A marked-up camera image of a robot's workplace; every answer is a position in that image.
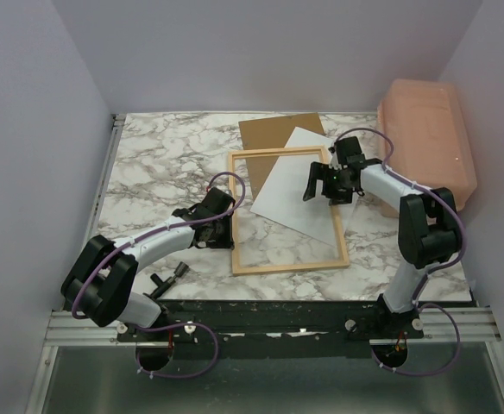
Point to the brown cardboard backing board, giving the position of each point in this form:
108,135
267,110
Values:
272,132

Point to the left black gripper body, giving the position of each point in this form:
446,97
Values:
222,237

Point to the black mounting base rail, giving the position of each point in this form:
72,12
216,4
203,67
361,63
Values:
246,329

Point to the black T-handle tool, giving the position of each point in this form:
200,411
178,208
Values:
162,286

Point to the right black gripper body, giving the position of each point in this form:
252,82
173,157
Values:
337,183

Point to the translucent pink plastic box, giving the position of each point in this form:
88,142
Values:
424,121

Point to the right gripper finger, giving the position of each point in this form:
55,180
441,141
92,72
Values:
339,201
317,173

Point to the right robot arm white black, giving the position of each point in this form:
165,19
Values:
430,234

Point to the light wooden picture frame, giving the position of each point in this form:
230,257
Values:
344,259

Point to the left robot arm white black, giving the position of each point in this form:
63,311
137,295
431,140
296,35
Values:
101,280

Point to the aluminium extrusion rail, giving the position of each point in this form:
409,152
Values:
65,331

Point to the white photo paper sheet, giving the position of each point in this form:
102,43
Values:
281,199

